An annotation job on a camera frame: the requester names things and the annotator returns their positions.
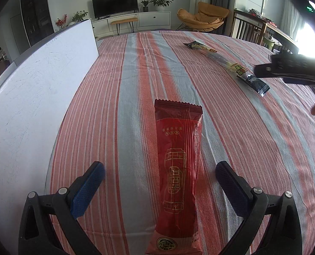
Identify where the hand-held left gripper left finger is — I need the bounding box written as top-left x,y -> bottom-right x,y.
18,161 -> 105,255

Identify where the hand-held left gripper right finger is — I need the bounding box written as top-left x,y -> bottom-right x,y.
215,161 -> 303,255

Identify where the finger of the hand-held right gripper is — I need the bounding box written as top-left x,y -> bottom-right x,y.
254,52 -> 315,84

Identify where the red snack packet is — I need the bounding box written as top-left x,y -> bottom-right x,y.
146,99 -> 203,255

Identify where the long black yellow snack packet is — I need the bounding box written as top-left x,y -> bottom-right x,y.
183,40 -> 270,97

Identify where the white storage box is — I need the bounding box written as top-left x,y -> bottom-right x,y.
0,18 -> 99,234

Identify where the white sheer curtain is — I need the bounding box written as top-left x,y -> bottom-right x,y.
280,0 -> 307,32

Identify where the pale green pot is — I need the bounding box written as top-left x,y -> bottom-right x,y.
262,33 -> 281,51

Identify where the wooden chair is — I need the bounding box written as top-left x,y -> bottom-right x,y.
232,8 -> 267,44

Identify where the orange lounge chair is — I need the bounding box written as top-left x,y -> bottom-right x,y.
177,1 -> 230,34

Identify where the striped tablecloth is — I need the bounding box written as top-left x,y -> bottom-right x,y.
44,30 -> 315,255

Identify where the white television cabinet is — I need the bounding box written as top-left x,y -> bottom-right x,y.
90,11 -> 172,36

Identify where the large green potted plant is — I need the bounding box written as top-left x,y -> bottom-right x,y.
149,0 -> 174,12

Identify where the red flower arrangement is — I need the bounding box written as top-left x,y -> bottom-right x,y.
55,14 -> 68,28

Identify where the wooden stool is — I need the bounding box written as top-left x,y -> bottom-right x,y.
110,17 -> 138,36

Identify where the bushy green plant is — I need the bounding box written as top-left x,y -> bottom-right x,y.
71,10 -> 89,26

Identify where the dark glass cabinet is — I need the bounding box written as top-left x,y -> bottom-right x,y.
20,0 -> 54,47

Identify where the black television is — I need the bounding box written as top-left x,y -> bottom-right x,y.
92,0 -> 139,20

